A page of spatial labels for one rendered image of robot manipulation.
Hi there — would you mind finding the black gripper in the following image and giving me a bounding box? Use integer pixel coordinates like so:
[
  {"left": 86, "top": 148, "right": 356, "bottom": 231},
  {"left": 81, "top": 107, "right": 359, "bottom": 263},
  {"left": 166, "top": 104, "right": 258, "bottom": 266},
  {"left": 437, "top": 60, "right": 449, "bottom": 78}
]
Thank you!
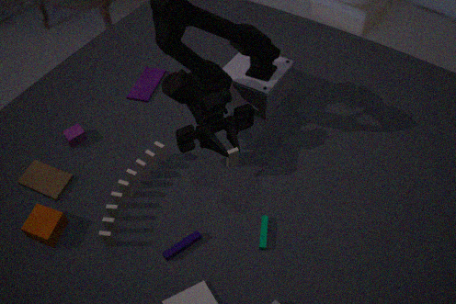
[{"left": 176, "top": 100, "right": 255, "bottom": 157}]

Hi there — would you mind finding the green rectangular block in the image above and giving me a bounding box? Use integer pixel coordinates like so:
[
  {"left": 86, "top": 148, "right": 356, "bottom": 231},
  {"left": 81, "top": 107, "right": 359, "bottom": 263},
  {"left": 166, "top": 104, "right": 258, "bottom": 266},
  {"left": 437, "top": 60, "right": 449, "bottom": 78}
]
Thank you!
[{"left": 259, "top": 215, "right": 268, "bottom": 251}]

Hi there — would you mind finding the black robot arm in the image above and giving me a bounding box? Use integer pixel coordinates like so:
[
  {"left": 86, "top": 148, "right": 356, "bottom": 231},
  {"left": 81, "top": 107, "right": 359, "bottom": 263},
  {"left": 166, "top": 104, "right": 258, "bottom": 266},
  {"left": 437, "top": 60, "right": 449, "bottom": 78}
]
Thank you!
[{"left": 150, "top": 0, "right": 281, "bottom": 118}]

